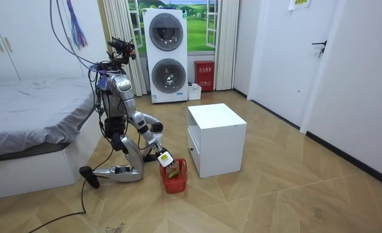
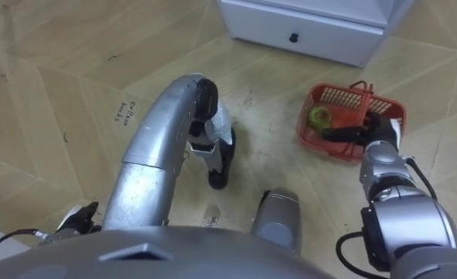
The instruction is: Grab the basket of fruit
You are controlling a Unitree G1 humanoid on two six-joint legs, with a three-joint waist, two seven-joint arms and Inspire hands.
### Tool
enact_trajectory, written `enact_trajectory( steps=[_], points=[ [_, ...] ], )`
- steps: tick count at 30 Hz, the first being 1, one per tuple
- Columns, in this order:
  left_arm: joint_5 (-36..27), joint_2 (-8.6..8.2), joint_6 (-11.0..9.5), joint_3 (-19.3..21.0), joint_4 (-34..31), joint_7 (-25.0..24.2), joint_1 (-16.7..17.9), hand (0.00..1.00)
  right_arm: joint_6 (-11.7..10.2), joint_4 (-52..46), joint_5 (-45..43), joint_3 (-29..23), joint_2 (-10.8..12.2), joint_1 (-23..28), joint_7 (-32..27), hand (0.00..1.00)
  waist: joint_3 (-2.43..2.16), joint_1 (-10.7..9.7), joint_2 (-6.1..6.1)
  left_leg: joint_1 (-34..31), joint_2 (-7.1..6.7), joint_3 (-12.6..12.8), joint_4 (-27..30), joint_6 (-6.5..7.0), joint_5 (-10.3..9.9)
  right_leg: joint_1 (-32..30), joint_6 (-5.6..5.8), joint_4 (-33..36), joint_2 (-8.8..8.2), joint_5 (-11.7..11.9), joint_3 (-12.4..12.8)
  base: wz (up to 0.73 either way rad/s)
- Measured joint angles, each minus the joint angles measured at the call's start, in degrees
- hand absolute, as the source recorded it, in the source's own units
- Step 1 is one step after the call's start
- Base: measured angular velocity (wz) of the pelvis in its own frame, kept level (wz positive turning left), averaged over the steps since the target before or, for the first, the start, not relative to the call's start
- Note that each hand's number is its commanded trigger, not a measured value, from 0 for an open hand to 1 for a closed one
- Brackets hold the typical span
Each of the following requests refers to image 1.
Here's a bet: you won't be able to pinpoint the red plastic basket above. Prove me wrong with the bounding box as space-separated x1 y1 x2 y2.
159 158 188 194

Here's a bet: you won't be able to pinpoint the white washing machine tower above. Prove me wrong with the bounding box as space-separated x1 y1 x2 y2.
142 8 189 104

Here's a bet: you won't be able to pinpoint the grey bed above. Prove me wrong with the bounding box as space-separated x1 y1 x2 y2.
0 76 105 202

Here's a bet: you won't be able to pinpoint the robot body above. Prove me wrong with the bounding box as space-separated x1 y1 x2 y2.
87 36 137 139

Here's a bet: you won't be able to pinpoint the white paper sign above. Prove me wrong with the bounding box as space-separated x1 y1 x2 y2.
287 0 312 11

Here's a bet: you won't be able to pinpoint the landscape window poster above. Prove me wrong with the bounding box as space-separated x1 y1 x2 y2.
128 0 218 58

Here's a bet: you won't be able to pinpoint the black floor cable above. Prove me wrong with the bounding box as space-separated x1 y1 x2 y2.
27 147 116 233

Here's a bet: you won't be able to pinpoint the cream pleated curtain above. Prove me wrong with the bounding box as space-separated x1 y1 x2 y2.
214 0 240 91
101 0 148 98

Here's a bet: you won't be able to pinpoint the small white bin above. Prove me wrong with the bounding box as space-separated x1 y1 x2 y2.
187 83 203 101

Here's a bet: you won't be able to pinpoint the red metal box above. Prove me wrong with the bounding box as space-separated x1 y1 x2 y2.
194 60 216 93

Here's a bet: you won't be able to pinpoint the black door handle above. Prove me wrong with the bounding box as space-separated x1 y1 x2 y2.
311 40 328 59

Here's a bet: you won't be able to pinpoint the cable bundle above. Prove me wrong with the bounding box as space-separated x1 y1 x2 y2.
49 0 98 71

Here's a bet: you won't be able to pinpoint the robot legs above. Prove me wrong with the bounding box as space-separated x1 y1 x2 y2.
79 113 170 190

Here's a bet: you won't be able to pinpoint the white bedside cabinet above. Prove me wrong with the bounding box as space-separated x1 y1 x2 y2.
187 103 248 179

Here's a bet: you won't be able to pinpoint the white wardrobe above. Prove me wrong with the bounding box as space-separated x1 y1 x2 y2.
0 0 109 82

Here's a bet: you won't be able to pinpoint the white door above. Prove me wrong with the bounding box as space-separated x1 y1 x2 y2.
247 0 341 131

